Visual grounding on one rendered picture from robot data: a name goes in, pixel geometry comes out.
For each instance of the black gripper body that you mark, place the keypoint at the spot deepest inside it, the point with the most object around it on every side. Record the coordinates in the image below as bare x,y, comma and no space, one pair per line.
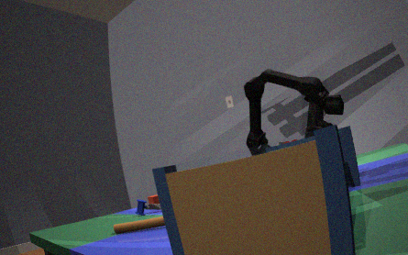
313,121

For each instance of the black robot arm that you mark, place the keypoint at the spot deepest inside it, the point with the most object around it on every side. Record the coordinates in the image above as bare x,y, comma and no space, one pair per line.
310,87

